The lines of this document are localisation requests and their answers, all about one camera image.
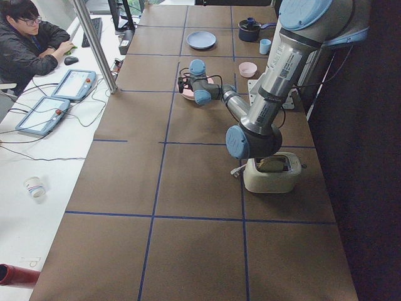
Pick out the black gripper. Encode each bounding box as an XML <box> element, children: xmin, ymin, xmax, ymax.
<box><xmin>187</xmin><ymin>78</ymin><xmax>197</xmax><ymax>93</ymax></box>

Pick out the pink plate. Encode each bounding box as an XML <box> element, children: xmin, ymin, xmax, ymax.
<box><xmin>181</xmin><ymin>78</ymin><xmax>214</xmax><ymax>101</ymax></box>

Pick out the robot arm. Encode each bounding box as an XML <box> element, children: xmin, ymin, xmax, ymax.
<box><xmin>178</xmin><ymin>1</ymin><xmax>371</xmax><ymax>159</ymax></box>

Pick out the blue plate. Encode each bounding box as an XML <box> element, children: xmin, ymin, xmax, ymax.
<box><xmin>186</xmin><ymin>31</ymin><xmax>217</xmax><ymax>50</ymax></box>

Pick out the pink bowl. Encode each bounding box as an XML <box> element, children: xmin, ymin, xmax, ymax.
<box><xmin>239</xmin><ymin>61</ymin><xmax>258</xmax><ymax>78</ymax></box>

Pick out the dark blue saucepan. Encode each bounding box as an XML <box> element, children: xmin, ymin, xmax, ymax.
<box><xmin>238</xmin><ymin>17</ymin><xmax>277</xmax><ymax>42</ymax></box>

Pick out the light blue cup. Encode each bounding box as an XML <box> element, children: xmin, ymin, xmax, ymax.
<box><xmin>259</xmin><ymin>38</ymin><xmax>271</xmax><ymax>55</ymax></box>

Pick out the black keyboard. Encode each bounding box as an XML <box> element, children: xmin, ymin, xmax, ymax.
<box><xmin>81</xmin><ymin>17</ymin><xmax>103</xmax><ymax>48</ymax></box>

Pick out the far teach pendant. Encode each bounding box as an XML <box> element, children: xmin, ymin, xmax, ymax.
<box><xmin>51</xmin><ymin>69</ymin><xmax>96</xmax><ymax>102</ymax></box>

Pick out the teach pendant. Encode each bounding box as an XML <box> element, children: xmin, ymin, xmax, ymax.
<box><xmin>15</xmin><ymin>97</ymin><xmax>70</xmax><ymax>136</ymax></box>
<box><xmin>51</xmin><ymin>69</ymin><xmax>96</xmax><ymax>102</ymax></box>

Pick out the bread slice in toaster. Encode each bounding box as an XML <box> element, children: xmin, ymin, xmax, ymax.
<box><xmin>258</xmin><ymin>156</ymin><xmax>285</xmax><ymax>172</ymax></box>

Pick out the cream toaster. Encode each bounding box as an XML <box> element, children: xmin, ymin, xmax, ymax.
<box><xmin>243</xmin><ymin>152</ymin><xmax>302</xmax><ymax>194</ymax></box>

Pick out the black computer mouse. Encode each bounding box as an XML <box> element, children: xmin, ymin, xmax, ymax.
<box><xmin>64</xmin><ymin>56</ymin><xmax>79</xmax><ymax>66</ymax></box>

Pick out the near teach pendant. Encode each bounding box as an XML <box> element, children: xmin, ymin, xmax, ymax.
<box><xmin>15</xmin><ymin>97</ymin><xmax>70</xmax><ymax>136</ymax></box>

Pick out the seated person in black jacket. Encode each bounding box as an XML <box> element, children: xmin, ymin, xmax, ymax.
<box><xmin>1</xmin><ymin>1</ymin><xmax>75</xmax><ymax>96</ymax></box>

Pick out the paper cup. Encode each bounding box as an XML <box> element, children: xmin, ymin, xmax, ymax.
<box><xmin>23</xmin><ymin>176</ymin><xmax>46</xmax><ymax>204</ymax></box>

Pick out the red cylinder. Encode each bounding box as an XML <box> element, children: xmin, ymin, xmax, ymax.
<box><xmin>1</xmin><ymin>264</ymin><xmax>40</xmax><ymax>288</ymax></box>

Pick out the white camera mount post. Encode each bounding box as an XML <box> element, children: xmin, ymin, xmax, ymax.
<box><xmin>247</xmin><ymin>80</ymin><xmax>295</xmax><ymax>110</ymax></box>

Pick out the aluminium frame post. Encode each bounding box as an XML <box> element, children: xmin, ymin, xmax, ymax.
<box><xmin>71</xmin><ymin>0</ymin><xmax>118</xmax><ymax>95</ymax></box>

